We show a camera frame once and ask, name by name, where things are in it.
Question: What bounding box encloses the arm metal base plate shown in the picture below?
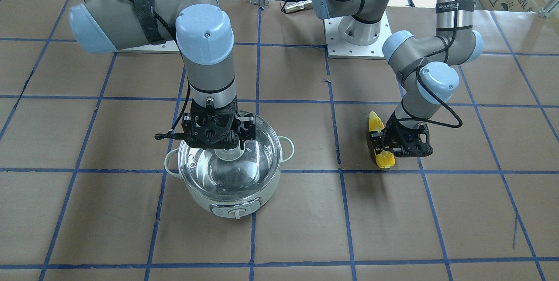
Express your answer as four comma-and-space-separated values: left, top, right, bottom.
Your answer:
324, 13, 392, 60
118, 40, 180, 55

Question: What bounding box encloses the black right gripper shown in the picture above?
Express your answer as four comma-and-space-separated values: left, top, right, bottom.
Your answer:
180, 97, 255, 150

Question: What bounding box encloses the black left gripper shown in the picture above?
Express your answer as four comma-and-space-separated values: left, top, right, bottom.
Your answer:
383, 115, 433, 158

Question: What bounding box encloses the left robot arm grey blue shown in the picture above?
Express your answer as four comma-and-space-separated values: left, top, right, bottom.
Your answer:
312, 0, 483, 165

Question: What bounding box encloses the glass pot lid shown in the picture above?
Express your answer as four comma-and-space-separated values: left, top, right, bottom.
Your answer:
178, 116, 281, 197

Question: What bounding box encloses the white electric cooking pot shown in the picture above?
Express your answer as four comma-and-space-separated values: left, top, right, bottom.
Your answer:
164, 115, 285, 219

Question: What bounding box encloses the brown paper table mat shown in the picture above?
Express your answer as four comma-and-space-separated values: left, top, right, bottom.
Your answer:
0, 0, 559, 281

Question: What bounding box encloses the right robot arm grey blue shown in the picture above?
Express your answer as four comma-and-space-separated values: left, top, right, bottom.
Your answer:
69, 0, 256, 150

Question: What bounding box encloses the silver metal cylinder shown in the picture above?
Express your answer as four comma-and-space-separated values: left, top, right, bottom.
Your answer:
283, 0, 313, 14

